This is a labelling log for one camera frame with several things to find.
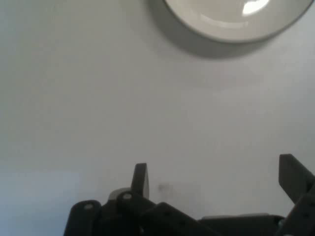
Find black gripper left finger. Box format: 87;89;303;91
64;162;217;236

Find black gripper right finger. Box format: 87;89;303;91
273;153;315;236

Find white round bowl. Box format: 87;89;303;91
147;0;315;59

